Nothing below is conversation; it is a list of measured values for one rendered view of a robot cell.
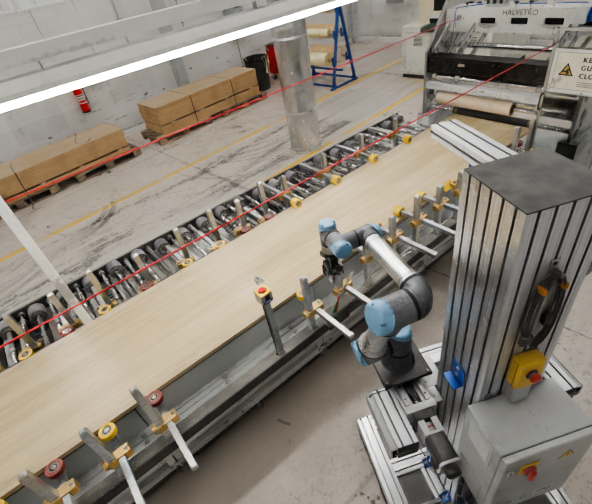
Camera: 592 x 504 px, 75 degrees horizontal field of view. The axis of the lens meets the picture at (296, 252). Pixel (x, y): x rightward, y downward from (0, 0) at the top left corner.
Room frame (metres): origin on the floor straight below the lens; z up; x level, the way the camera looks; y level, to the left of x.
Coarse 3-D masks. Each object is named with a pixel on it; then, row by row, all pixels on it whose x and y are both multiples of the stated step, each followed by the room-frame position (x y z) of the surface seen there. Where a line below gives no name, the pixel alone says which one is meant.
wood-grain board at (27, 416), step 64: (320, 192) 2.85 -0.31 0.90; (384, 192) 2.65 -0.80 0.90; (256, 256) 2.16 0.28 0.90; (320, 256) 2.02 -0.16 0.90; (128, 320) 1.78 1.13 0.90; (192, 320) 1.67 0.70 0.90; (256, 320) 1.57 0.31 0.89; (0, 384) 1.48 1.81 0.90; (64, 384) 1.38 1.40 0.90; (128, 384) 1.30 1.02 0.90; (0, 448) 1.07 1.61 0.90; (64, 448) 1.01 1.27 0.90
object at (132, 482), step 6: (114, 438) 1.04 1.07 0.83; (114, 444) 1.01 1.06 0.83; (120, 444) 1.01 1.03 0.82; (120, 462) 0.92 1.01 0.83; (126, 462) 0.91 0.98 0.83; (126, 468) 0.88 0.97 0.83; (126, 474) 0.86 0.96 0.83; (132, 474) 0.85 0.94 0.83; (132, 480) 0.82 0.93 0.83; (132, 486) 0.80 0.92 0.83; (138, 486) 0.80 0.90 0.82; (132, 492) 0.77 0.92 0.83; (138, 492) 0.77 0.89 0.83; (138, 498) 0.74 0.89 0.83
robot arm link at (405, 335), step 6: (402, 330) 1.00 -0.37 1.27; (408, 330) 1.00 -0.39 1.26; (396, 336) 0.97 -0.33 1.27; (402, 336) 0.97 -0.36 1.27; (408, 336) 0.97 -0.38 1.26; (390, 342) 0.97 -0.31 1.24; (396, 342) 0.97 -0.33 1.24; (402, 342) 0.96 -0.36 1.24; (408, 342) 0.97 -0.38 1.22; (390, 348) 0.95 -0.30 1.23; (396, 348) 0.96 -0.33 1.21; (402, 348) 0.96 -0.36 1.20; (408, 348) 0.97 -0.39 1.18; (390, 354) 0.95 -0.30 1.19; (396, 354) 0.97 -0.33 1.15; (402, 354) 0.96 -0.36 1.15
